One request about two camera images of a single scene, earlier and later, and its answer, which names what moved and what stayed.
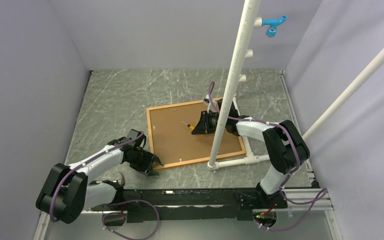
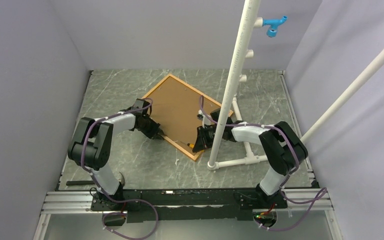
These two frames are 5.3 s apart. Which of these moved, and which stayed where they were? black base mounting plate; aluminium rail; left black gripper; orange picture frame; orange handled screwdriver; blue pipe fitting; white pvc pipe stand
Moved: orange picture frame; orange handled screwdriver; left black gripper
Stayed: black base mounting plate; blue pipe fitting; white pvc pipe stand; aluminium rail
